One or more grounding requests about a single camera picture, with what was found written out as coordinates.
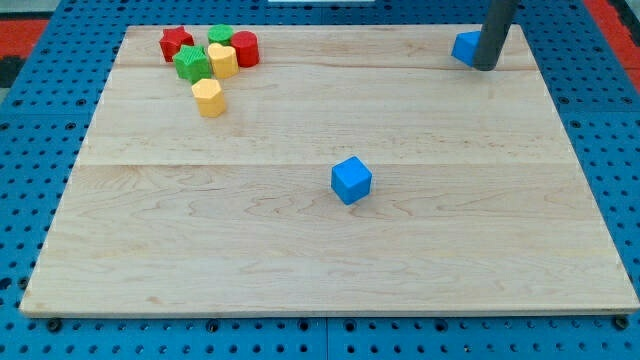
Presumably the red star block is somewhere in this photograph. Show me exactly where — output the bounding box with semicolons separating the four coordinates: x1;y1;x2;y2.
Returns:
159;26;194;63

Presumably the red cylinder block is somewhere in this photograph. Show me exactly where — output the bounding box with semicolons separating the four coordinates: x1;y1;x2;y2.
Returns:
230;30;260;68

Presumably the green star block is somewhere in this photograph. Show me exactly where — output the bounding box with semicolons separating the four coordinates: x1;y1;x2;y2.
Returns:
172;45;212;84

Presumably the blue cube block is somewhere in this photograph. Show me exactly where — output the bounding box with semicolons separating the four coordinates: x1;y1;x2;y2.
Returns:
331;156;373;205

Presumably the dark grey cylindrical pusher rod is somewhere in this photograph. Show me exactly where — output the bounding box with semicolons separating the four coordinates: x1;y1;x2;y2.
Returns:
472;0;519;71

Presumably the blue triangle block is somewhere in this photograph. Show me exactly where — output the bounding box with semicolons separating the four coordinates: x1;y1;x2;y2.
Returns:
451;31;481;67

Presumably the yellow hexagon block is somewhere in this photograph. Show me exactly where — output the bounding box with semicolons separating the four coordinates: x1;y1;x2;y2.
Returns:
191;78;227;118

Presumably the light wooden board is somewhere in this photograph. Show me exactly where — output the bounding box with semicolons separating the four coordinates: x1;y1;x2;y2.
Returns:
20;25;639;318

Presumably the green cylinder block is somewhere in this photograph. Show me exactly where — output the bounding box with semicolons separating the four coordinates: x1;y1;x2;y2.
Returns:
207;24;234;46

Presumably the yellow heart block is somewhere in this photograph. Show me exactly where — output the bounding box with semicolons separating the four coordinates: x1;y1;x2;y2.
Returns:
207;43;239;79

